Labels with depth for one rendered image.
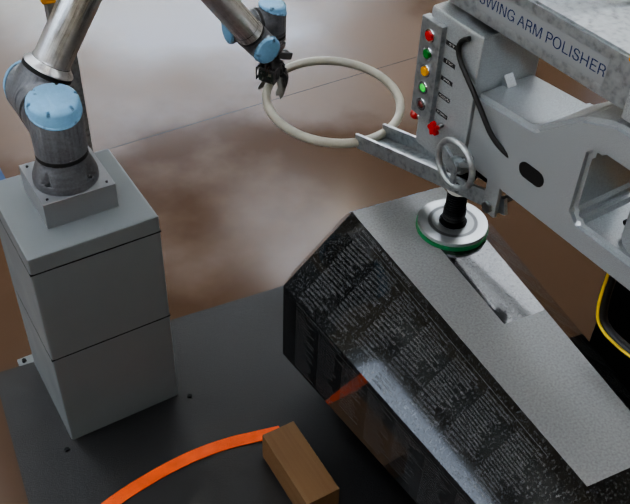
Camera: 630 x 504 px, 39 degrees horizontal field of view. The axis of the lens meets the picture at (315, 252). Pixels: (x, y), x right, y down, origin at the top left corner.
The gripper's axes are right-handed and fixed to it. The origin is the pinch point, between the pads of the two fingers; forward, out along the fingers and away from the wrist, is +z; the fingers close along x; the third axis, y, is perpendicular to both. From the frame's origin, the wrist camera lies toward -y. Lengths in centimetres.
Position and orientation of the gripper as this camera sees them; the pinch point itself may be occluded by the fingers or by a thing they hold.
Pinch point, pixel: (274, 91)
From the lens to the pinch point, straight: 318.5
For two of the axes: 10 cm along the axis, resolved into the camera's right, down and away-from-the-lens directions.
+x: 9.0, 3.5, -2.7
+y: -4.4, 6.4, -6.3
